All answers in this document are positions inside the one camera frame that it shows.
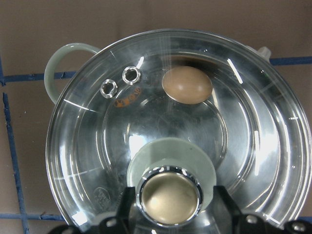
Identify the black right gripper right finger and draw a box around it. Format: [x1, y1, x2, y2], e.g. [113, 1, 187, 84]
[211, 186, 244, 234]

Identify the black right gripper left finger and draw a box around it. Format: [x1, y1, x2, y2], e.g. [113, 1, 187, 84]
[98, 187, 136, 234]

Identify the glass pot lid with knob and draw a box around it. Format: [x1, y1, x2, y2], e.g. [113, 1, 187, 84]
[44, 30, 312, 234]

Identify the beige egg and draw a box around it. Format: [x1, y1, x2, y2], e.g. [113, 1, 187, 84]
[162, 66, 213, 104]

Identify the pale green electric pot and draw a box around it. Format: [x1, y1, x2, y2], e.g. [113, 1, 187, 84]
[43, 42, 273, 105]

